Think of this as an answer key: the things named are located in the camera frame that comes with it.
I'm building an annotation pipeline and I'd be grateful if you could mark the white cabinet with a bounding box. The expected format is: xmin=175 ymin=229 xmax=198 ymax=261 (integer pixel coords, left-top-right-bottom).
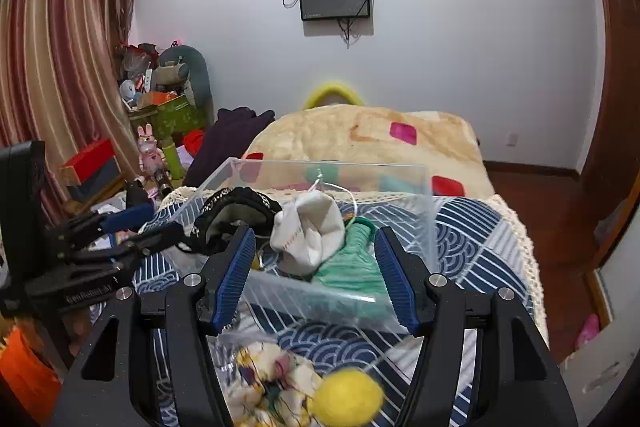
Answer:
xmin=559 ymin=252 xmax=640 ymax=427

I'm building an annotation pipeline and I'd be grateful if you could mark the green knitted cloth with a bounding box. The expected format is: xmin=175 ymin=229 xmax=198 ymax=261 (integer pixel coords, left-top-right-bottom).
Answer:
xmin=312 ymin=218 xmax=396 ymax=308

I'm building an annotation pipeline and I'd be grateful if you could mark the dark purple cloth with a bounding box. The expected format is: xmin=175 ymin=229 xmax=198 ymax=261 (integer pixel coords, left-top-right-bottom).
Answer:
xmin=183 ymin=107 xmax=277 ymax=188

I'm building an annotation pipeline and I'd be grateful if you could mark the yellow felt ball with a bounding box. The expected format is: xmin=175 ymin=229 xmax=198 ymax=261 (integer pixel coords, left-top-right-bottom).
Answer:
xmin=314 ymin=368 xmax=385 ymax=426

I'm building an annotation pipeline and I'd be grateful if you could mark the black patterned cloth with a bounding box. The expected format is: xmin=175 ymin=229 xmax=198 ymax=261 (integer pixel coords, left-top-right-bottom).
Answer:
xmin=175 ymin=187 xmax=284 ymax=256

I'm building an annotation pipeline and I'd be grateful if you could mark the red cloth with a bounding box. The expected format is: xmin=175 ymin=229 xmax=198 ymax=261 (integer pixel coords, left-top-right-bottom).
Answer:
xmin=182 ymin=129 xmax=207 ymax=154

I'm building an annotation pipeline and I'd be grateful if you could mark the pink rabbit toy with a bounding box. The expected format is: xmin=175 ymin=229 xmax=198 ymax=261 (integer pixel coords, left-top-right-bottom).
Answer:
xmin=136 ymin=124 xmax=167 ymax=184

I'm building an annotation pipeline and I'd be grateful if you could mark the green cardboard box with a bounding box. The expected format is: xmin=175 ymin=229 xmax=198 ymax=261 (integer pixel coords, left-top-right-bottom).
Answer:
xmin=129 ymin=94 xmax=211 ymax=148

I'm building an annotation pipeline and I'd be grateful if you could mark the yellow curved headrest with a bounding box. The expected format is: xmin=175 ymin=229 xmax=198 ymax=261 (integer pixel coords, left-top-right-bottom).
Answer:
xmin=302 ymin=81 xmax=367 ymax=110

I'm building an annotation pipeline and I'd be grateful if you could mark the orange bag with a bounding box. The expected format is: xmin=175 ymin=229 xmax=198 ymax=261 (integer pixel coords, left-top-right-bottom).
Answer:
xmin=0 ymin=324 xmax=64 ymax=424

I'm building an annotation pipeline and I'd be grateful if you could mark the clear plastic storage box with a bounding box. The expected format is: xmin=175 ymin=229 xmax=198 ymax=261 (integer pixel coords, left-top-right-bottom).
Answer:
xmin=172 ymin=158 xmax=441 ymax=336

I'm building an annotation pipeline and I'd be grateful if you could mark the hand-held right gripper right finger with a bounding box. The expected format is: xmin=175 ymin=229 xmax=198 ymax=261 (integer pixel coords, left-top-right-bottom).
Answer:
xmin=374 ymin=226 xmax=581 ymax=427

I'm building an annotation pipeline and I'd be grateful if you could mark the striped red beige curtain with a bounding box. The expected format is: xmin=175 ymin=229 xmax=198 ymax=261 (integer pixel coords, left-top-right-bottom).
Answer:
xmin=0 ymin=0 xmax=147 ymax=228

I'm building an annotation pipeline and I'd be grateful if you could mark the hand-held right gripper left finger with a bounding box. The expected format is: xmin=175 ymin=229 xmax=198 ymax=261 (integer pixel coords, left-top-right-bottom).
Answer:
xmin=48 ymin=226 xmax=258 ymax=427

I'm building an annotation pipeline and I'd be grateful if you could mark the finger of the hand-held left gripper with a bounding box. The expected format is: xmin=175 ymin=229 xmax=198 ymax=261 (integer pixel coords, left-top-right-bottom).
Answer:
xmin=64 ymin=204 xmax=157 ymax=239
xmin=56 ymin=222 xmax=197 ymax=277

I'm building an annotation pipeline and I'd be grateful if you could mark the beige plush blanket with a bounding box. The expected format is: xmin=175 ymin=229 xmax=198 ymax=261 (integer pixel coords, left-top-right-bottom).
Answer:
xmin=242 ymin=106 xmax=495 ymax=200

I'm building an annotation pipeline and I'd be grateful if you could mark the white sock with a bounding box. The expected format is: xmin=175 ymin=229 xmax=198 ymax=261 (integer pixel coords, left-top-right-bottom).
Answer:
xmin=270 ymin=193 xmax=347 ymax=277

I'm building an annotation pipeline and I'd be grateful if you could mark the pink slipper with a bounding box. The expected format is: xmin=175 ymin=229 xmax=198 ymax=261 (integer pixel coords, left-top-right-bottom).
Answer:
xmin=575 ymin=313 xmax=601 ymax=351

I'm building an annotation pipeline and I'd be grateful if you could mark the floral white cloth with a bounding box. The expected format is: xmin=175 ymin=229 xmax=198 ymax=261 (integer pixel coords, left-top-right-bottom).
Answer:
xmin=220 ymin=341 xmax=326 ymax=427

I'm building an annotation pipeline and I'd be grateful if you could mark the green bamboo tube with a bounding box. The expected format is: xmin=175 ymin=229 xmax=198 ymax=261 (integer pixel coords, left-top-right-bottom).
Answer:
xmin=163 ymin=141 xmax=187 ymax=182

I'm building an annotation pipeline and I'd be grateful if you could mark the blue wave-patterned bed sheet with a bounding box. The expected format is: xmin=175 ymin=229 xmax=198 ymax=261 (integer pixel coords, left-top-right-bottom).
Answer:
xmin=95 ymin=194 xmax=532 ymax=427

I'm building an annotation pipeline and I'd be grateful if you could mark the dark blue box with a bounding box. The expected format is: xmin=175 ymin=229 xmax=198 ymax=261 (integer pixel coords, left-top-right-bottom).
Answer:
xmin=67 ymin=158 xmax=126 ymax=204

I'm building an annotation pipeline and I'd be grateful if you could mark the red box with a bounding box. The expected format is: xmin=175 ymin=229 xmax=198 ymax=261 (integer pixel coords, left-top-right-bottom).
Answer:
xmin=59 ymin=138 xmax=117 ymax=184

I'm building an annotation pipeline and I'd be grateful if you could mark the brown wooden door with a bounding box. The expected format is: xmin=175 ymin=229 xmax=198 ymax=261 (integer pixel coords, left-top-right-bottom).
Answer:
xmin=525 ymin=0 xmax=640 ymax=268

